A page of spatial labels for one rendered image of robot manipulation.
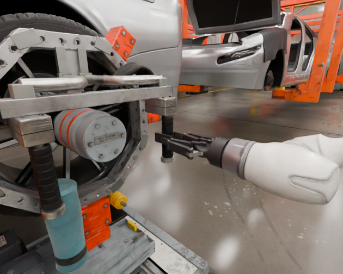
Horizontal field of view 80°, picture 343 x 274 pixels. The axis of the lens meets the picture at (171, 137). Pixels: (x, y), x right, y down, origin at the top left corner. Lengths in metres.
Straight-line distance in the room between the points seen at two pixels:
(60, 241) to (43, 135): 0.34
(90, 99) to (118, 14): 0.83
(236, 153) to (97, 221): 0.58
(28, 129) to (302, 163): 0.48
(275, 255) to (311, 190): 1.08
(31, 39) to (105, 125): 0.27
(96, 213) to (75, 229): 0.18
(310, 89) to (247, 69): 1.28
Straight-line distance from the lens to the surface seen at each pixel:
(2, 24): 0.72
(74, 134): 0.58
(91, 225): 0.84
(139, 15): 1.35
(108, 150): 0.58
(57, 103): 0.46
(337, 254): 1.68
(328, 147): 0.58
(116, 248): 1.13
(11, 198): 0.70
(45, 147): 0.43
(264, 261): 1.45
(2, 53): 0.63
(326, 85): 5.90
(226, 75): 3.06
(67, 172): 0.84
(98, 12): 1.20
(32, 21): 0.74
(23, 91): 0.44
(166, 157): 0.64
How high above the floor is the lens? 1.03
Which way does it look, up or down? 18 degrees down
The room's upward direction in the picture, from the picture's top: straight up
